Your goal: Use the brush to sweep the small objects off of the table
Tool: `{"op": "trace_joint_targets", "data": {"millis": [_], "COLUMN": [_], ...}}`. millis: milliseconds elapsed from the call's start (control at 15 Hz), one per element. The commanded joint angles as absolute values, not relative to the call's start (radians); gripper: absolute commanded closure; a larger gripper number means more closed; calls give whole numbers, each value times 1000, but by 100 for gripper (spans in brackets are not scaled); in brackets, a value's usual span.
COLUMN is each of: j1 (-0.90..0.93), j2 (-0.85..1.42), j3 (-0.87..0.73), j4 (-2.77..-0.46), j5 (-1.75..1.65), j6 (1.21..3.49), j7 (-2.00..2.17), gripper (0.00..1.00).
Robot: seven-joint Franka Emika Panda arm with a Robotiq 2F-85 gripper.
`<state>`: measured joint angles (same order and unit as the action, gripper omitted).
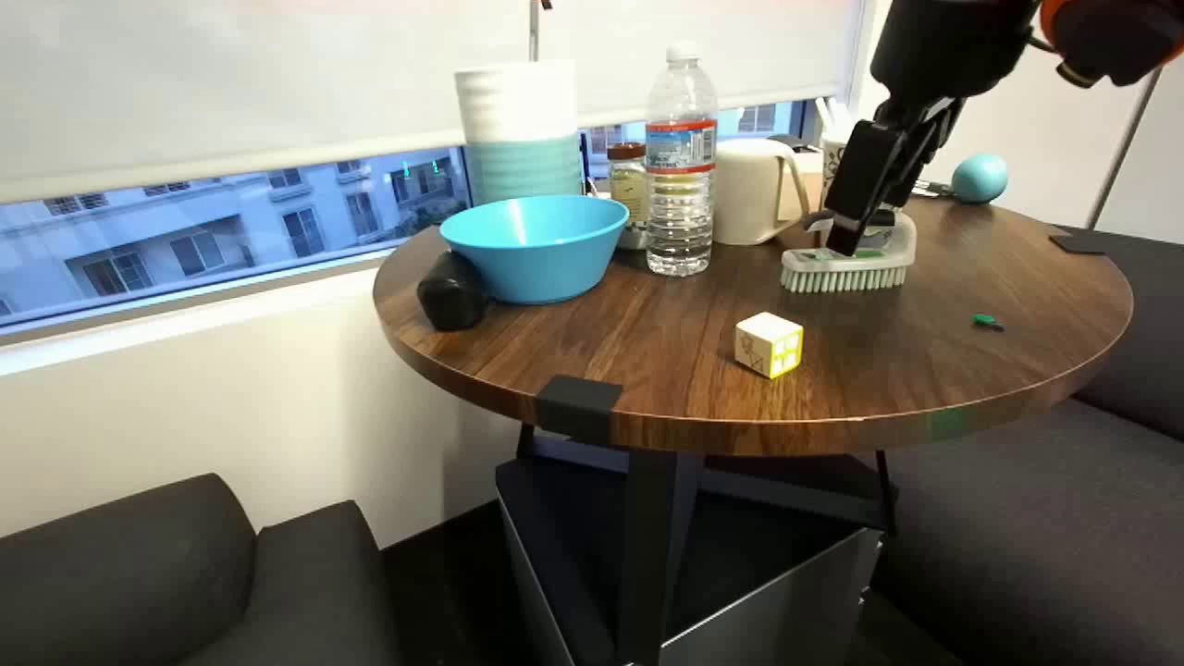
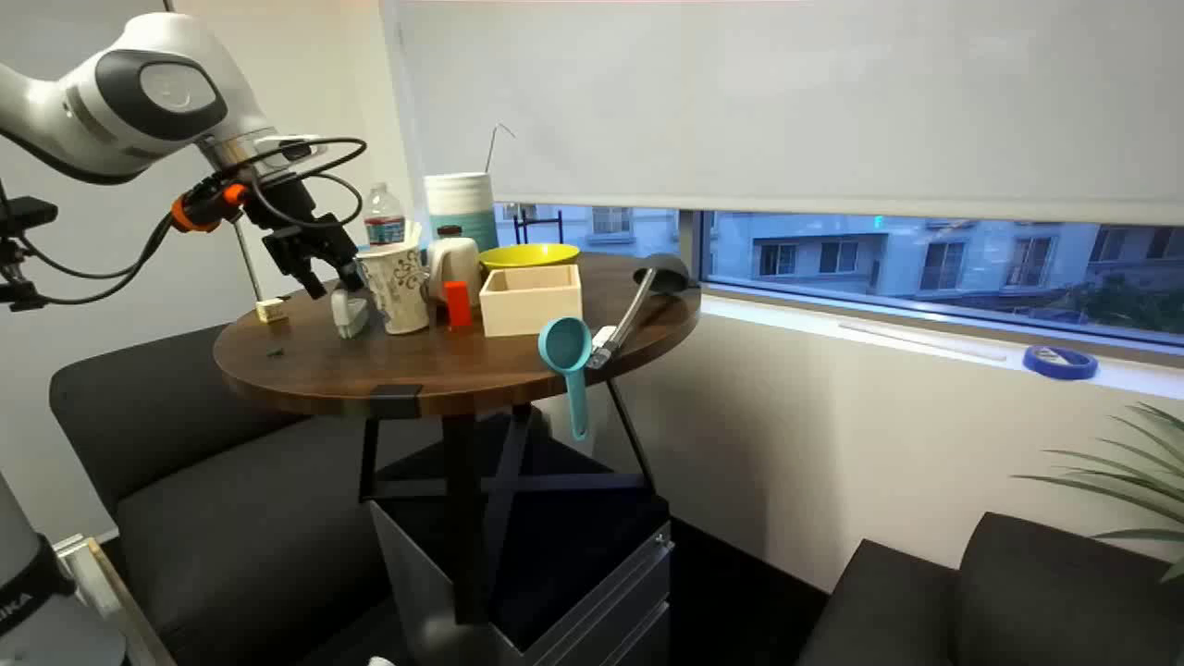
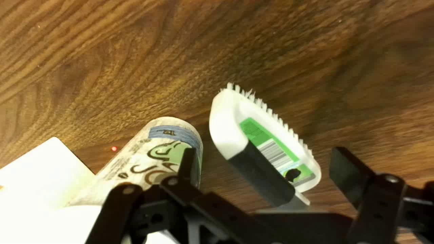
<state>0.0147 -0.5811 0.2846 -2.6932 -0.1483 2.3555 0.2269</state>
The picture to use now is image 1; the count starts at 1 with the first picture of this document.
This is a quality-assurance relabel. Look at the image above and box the small yellow white cube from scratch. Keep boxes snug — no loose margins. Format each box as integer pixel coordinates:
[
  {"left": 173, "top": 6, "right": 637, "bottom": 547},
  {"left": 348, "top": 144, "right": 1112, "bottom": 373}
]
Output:
[{"left": 733, "top": 307, "right": 806, "bottom": 380}]

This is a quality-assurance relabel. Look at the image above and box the glass window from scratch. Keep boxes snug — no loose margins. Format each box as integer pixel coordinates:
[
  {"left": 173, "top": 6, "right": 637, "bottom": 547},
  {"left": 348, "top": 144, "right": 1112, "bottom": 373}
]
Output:
[{"left": 0, "top": 95, "right": 829, "bottom": 338}]

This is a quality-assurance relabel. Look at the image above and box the white and teal cup stack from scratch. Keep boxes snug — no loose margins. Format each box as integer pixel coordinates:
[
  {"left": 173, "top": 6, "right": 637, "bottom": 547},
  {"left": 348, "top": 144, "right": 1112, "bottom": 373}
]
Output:
[{"left": 452, "top": 60, "right": 588, "bottom": 206}]

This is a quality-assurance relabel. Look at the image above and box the clear plastic water bottle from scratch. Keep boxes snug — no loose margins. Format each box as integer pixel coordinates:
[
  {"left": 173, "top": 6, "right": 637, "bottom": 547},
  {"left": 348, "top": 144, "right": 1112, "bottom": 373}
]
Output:
[{"left": 641, "top": 44, "right": 723, "bottom": 280}]

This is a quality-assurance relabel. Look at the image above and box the thin blind pull wand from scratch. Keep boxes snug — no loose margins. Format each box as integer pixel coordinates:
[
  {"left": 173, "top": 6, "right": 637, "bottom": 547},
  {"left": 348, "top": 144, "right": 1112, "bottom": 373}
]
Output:
[{"left": 525, "top": 0, "right": 556, "bottom": 66}]

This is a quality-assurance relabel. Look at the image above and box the light wooden box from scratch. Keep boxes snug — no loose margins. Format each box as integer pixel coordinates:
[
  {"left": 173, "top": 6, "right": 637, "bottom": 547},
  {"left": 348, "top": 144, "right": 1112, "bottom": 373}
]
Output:
[{"left": 790, "top": 144, "right": 849, "bottom": 219}]

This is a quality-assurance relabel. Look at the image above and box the small black rounded block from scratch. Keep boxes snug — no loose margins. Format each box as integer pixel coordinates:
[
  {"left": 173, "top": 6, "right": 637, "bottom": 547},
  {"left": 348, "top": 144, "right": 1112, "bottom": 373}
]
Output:
[{"left": 415, "top": 250, "right": 489, "bottom": 334}]

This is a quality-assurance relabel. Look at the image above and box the teal plastic scoop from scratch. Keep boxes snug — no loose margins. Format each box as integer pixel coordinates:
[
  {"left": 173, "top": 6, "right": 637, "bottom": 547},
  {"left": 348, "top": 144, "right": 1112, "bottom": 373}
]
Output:
[{"left": 947, "top": 150, "right": 1016, "bottom": 206}]

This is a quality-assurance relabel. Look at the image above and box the blue plastic bowl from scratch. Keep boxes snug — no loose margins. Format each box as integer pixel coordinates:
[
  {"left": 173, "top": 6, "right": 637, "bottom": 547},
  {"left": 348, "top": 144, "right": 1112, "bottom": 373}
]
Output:
[{"left": 438, "top": 193, "right": 633, "bottom": 307}]

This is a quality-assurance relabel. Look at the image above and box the dark grey couch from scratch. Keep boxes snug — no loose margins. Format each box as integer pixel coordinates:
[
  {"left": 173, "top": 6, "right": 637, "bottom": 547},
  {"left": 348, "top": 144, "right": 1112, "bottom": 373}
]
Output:
[
  {"left": 864, "top": 224, "right": 1184, "bottom": 666},
  {"left": 0, "top": 468, "right": 410, "bottom": 666}
]

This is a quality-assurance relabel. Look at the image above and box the white roller blind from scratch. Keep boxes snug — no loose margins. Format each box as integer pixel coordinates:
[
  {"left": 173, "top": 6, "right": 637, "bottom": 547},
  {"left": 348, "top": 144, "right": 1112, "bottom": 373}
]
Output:
[{"left": 0, "top": 0, "right": 873, "bottom": 206}]

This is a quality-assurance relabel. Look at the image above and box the black tape patch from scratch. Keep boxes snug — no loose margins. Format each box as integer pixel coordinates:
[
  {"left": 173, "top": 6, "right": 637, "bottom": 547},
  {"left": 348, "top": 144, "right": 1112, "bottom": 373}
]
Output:
[{"left": 533, "top": 373, "right": 625, "bottom": 435}]

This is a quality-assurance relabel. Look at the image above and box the small glass jar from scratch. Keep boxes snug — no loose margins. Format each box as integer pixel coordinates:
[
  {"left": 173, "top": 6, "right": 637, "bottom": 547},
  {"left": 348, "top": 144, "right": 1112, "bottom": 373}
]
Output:
[{"left": 604, "top": 141, "right": 654, "bottom": 255}]

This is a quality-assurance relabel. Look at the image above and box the white scrub brush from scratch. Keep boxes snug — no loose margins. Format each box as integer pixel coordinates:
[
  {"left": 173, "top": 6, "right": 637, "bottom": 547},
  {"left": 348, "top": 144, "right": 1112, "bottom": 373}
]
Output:
[{"left": 776, "top": 203, "right": 922, "bottom": 297}]

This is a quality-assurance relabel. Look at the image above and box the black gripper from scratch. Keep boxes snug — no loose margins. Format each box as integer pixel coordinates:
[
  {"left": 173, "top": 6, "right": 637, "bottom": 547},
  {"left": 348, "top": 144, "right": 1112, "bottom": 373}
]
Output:
[{"left": 821, "top": 95, "right": 971, "bottom": 259}]

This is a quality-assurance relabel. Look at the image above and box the round dark wooden table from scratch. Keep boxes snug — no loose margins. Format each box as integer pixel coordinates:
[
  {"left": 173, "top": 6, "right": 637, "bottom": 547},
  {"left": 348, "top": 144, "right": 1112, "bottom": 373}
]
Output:
[{"left": 369, "top": 196, "right": 1140, "bottom": 666}]

